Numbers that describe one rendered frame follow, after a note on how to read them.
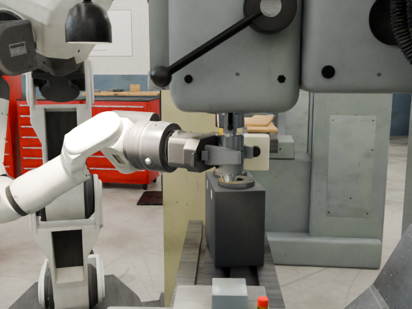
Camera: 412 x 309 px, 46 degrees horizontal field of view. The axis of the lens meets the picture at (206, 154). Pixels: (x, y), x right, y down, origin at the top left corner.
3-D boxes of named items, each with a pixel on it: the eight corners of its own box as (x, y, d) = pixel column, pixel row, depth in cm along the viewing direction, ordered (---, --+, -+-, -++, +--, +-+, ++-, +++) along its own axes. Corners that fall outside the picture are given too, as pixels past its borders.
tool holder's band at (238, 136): (209, 139, 80) (209, 133, 80) (228, 136, 83) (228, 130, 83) (231, 142, 77) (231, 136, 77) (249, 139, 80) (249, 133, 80)
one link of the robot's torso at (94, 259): (43, 289, 169) (41, 254, 167) (103, 284, 174) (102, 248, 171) (38, 319, 149) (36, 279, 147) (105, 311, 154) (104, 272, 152)
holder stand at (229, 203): (214, 268, 116) (214, 186, 112) (205, 236, 137) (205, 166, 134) (264, 265, 117) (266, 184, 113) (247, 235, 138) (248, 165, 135)
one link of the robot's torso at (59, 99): (37, 22, 148) (30, -19, 132) (81, 23, 151) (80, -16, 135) (37, 104, 138) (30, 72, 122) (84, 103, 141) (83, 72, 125)
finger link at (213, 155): (240, 167, 78) (205, 163, 80) (241, 148, 77) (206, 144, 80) (236, 169, 76) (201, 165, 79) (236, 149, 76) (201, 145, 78)
